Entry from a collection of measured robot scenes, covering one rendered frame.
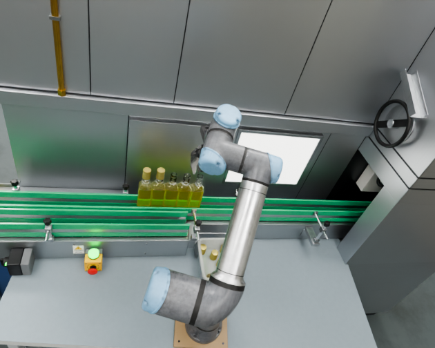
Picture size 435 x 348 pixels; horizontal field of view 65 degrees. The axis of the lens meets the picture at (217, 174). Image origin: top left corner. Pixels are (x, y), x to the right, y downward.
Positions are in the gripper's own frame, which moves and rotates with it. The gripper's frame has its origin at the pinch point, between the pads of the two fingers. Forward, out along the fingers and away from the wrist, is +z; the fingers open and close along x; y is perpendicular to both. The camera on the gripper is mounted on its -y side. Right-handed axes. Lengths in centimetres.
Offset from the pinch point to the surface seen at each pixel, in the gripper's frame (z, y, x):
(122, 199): 45, -4, -27
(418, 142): -13, -9, 90
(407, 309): 126, 48, 187
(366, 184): 35, -13, 102
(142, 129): 15.7, -24.2, -20.0
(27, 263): 45, 24, -62
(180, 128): 13.5, -24.9, -4.3
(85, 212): 40, 4, -42
